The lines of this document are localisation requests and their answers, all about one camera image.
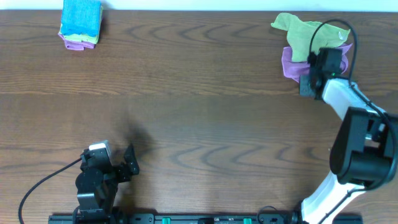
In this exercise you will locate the folded green cloth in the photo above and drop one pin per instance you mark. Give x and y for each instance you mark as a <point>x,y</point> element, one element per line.
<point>81,38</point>

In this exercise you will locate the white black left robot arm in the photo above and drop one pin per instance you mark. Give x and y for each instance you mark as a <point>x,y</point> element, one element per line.
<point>97,203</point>

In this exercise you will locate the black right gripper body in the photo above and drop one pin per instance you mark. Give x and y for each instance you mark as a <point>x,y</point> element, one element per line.
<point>304,84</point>

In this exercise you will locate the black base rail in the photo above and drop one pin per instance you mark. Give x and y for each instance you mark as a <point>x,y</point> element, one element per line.
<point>147,218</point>

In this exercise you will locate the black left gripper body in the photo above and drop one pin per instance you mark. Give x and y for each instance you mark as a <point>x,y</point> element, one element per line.
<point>123,171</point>

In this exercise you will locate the crumpled green cloth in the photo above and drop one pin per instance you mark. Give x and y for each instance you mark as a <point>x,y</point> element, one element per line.
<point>299,35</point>

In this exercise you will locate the purple microfiber cloth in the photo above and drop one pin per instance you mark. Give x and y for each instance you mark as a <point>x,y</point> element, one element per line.
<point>294,70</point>

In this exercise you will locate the folded blue cloth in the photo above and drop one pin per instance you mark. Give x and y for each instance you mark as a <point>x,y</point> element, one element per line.
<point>81,17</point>

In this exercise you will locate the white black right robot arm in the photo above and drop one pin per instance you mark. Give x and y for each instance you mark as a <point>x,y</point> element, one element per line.
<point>364,154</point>

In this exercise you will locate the folded purple cloth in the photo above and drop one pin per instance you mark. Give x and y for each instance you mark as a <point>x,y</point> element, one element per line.
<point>78,46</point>

